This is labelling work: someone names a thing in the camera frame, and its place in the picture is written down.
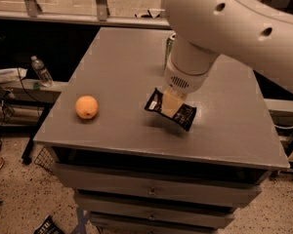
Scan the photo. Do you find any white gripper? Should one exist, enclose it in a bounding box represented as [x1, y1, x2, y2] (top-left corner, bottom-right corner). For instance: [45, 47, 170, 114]
[161, 59, 209, 118]

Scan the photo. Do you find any black rxbar chocolate bar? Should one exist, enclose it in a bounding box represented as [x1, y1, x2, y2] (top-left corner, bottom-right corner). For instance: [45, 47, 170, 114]
[145, 89, 196, 132]

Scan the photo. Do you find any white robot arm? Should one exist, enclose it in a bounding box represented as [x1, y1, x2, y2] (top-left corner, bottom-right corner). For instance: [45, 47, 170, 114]
[163, 0, 293, 115]

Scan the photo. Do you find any grey drawer cabinet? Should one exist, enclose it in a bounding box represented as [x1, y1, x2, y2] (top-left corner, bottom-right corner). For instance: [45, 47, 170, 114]
[33, 26, 291, 234]

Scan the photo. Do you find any orange fruit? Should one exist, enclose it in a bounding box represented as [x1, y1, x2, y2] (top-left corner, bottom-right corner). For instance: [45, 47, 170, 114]
[75, 96, 99, 119]

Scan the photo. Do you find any top grey drawer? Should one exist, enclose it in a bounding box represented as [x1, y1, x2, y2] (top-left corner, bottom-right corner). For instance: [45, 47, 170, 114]
[52, 163, 261, 208]

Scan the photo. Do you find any grey drawer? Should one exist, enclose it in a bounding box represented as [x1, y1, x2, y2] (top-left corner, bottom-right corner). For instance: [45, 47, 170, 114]
[52, 163, 261, 208]
[88, 212, 219, 234]
[74, 193, 234, 228]

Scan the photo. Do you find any bottom grey drawer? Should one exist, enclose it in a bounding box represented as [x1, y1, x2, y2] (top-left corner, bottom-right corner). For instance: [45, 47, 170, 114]
[88, 212, 219, 234]

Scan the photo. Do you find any middle grey drawer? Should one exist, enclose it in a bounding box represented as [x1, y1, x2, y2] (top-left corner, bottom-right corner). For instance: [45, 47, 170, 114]
[74, 193, 234, 228]

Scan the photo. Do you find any clear plastic water bottle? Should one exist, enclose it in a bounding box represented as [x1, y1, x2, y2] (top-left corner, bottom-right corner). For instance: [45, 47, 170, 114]
[31, 56, 53, 87]

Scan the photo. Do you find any low grey side bench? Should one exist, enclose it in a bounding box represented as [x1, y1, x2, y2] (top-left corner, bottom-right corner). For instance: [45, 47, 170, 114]
[0, 79, 67, 165]

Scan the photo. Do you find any white plastic bag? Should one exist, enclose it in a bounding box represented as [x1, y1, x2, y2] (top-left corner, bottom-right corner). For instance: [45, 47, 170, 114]
[0, 67, 27, 84]

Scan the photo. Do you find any black snack bag on floor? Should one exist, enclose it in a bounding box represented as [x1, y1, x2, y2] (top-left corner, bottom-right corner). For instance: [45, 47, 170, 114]
[33, 215, 64, 234]

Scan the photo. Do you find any metal window frame rail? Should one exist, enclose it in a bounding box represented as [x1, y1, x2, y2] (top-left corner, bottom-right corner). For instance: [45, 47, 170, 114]
[0, 0, 169, 29]

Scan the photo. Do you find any black wire basket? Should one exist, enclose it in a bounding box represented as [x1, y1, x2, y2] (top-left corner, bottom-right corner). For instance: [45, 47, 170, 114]
[34, 147, 54, 175]

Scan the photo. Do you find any black cable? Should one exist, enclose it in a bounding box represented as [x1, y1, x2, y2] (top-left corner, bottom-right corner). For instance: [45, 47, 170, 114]
[0, 68, 43, 158]

